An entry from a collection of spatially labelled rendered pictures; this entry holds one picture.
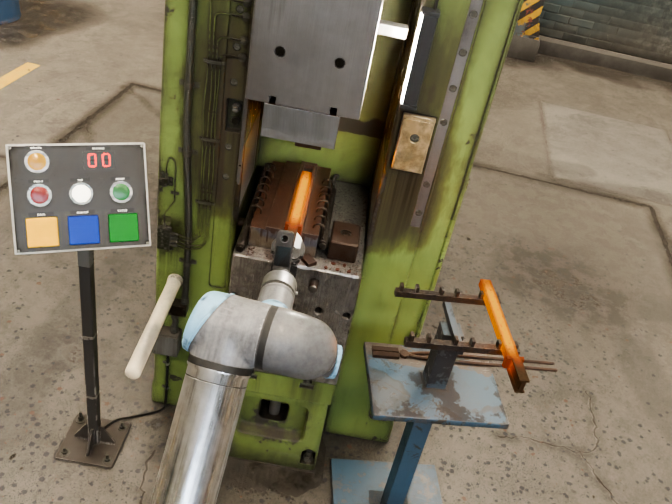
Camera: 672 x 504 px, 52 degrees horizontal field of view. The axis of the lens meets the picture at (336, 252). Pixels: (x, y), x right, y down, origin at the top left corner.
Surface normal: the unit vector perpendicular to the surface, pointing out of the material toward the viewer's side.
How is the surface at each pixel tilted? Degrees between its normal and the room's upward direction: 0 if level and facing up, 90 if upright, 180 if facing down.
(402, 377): 0
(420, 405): 0
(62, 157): 60
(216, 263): 90
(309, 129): 90
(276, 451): 90
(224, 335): 53
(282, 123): 90
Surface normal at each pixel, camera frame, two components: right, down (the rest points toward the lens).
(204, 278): -0.08, 0.56
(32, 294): 0.16, -0.81
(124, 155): 0.38, 0.11
